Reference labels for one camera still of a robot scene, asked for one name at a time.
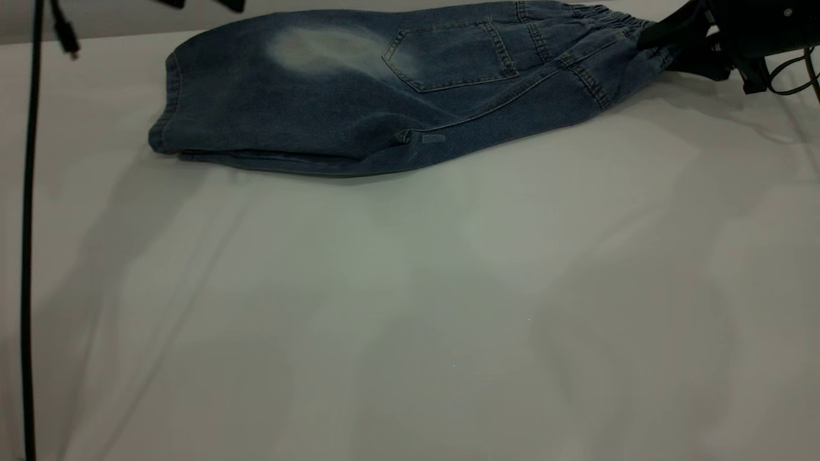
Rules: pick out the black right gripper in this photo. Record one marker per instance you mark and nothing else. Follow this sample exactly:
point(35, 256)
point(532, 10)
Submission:
point(762, 25)

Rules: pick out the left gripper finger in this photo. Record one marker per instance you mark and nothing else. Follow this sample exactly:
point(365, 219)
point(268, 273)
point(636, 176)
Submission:
point(172, 3)
point(232, 5)

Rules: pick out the blue denim pants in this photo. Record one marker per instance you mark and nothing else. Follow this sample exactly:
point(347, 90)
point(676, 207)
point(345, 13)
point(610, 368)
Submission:
point(359, 109)

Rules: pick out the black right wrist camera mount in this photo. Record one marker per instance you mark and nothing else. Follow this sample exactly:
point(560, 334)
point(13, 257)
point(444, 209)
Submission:
point(754, 77)

